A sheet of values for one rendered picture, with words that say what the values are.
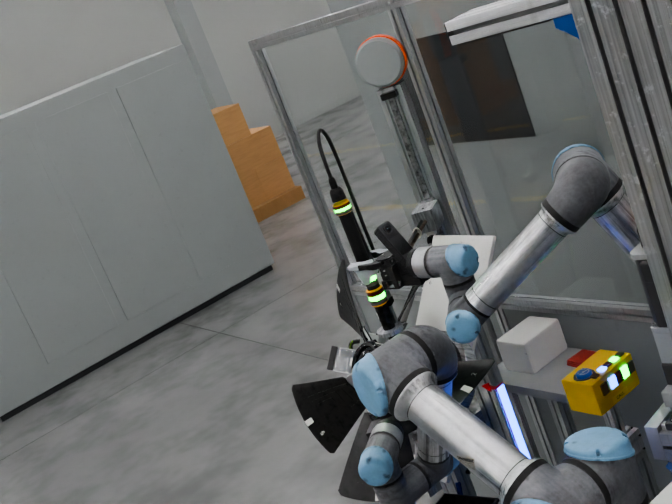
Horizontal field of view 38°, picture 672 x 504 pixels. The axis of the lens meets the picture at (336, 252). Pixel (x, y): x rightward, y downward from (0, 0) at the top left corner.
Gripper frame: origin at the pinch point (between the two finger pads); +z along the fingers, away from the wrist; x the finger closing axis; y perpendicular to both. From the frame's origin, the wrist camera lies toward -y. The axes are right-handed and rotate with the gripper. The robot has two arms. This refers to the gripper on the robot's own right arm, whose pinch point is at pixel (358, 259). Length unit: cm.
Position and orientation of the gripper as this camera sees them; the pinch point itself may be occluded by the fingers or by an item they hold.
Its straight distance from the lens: 249.4
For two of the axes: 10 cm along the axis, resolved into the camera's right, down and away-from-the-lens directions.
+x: 6.3, -4.4, 6.4
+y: 3.5, 9.0, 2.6
